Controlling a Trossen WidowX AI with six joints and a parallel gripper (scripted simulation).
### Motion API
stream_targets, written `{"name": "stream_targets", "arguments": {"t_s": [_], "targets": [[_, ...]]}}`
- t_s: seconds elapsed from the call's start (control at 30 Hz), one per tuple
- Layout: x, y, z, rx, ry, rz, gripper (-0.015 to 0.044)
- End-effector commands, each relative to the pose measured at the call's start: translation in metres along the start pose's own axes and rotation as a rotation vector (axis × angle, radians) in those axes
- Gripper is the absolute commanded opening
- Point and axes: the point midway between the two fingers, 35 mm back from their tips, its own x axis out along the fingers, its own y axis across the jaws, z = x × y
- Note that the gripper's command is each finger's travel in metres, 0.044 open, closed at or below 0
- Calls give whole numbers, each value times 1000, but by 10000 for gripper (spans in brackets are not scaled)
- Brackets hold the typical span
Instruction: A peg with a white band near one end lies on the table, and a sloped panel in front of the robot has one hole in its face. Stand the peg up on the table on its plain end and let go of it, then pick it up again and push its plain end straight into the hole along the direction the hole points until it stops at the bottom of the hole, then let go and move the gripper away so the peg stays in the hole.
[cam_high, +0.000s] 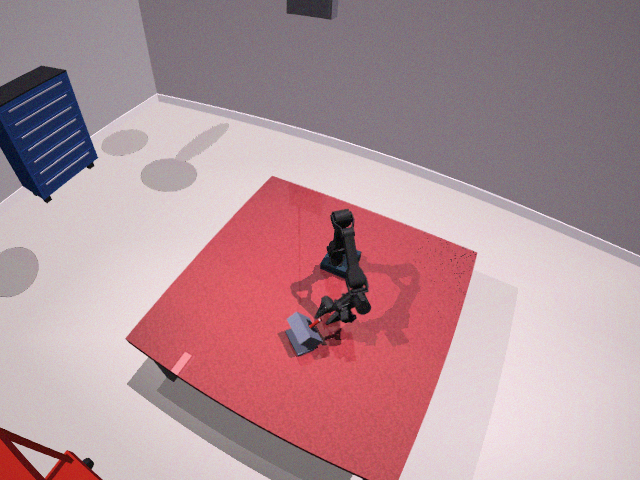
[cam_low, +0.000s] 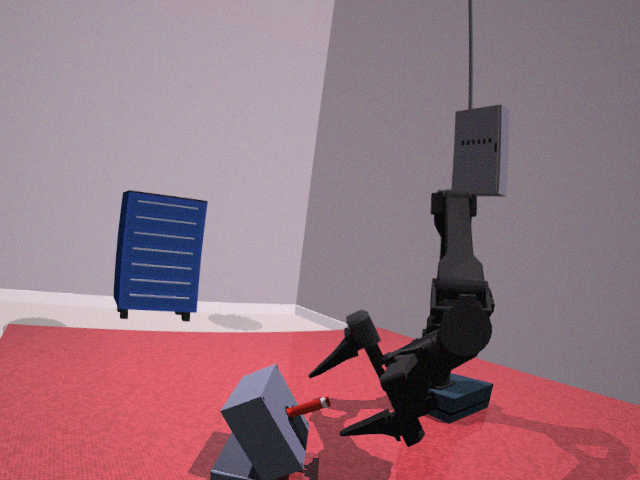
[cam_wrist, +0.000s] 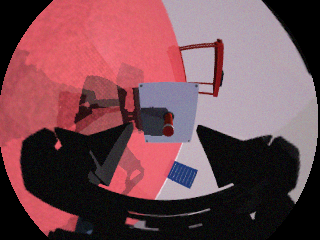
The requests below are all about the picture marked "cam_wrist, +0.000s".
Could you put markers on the red peg with white band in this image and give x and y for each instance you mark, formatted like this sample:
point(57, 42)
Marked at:
point(168, 129)

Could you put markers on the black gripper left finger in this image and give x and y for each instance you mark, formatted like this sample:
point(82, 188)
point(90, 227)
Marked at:
point(100, 152)

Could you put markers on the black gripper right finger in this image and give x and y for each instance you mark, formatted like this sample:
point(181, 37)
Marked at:
point(226, 154)

